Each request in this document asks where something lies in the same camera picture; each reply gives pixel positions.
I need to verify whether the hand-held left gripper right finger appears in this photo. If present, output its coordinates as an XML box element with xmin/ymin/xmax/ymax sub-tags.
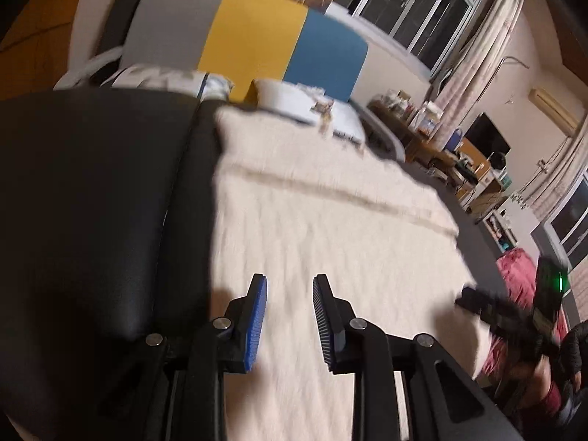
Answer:
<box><xmin>312</xmin><ymin>274</ymin><xmax>524</xmax><ymax>441</ymax></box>

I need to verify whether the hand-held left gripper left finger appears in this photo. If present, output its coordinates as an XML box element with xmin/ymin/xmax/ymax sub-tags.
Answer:
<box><xmin>98</xmin><ymin>273</ymin><xmax>268</xmax><ymax>441</ymax></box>

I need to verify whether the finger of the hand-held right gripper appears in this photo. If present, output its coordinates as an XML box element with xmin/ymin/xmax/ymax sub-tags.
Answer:
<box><xmin>455</xmin><ymin>285</ymin><xmax>507</xmax><ymax>328</ymax></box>

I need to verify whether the cream knit sweater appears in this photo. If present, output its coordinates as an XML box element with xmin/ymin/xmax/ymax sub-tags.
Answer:
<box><xmin>201</xmin><ymin>105</ymin><xmax>495</xmax><ymax>441</ymax></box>

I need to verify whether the person's right hand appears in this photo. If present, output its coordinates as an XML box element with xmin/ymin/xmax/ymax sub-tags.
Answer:
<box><xmin>516</xmin><ymin>356</ymin><xmax>552</xmax><ymax>387</ymax></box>

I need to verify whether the pink ruffled blanket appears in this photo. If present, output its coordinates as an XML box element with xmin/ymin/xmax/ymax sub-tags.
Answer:
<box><xmin>475</xmin><ymin>247</ymin><xmax>576</xmax><ymax>378</ymax></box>

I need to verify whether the white framed window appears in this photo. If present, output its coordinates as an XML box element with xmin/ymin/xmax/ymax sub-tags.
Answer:
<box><xmin>546</xmin><ymin>183</ymin><xmax>588</xmax><ymax>273</ymax></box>
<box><xmin>328</xmin><ymin>0</ymin><xmax>490</xmax><ymax>80</ymax></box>

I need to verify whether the black flat screen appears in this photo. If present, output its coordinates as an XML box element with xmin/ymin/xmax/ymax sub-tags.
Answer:
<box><xmin>463</xmin><ymin>113</ymin><xmax>512</xmax><ymax>157</ymax></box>

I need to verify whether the brown wooden desk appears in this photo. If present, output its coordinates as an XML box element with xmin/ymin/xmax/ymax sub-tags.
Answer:
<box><xmin>367</xmin><ymin>100</ymin><xmax>456</xmax><ymax>167</ymax></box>

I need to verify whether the beige air conditioner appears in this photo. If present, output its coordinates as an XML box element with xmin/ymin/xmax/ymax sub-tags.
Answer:
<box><xmin>527</xmin><ymin>87</ymin><xmax>582</xmax><ymax>135</ymax></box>

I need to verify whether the white deer print pillow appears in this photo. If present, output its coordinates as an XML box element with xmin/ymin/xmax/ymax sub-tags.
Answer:
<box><xmin>252</xmin><ymin>78</ymin><xmax>366</xmax><ymax>146</ymax></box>

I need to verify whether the white metal pole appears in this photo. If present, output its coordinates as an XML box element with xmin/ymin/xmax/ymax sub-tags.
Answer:
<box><xmin>497</xmin><ymin>54</ymin><xmax>532</xmax><ymax>73</ymax></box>

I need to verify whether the triangle pattern pillow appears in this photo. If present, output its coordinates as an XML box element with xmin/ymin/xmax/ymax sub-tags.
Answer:
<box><xmin>110</xmin><ymin>65</ymin><xmax>235</xmax><ymax>102</ymax></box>

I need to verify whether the grey yellow blue sofa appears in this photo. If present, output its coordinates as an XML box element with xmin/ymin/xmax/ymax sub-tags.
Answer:
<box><xmin>52</xmin><ymin>0</ymin><xmax>408</xmax><ymax>164</ymax></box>

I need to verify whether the orange wooden wardrobe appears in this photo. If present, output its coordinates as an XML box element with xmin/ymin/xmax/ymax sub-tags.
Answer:
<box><xmin>0</xmin><ymin>0</ymin><xmax>93</xmax><ymax>52</ymax></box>

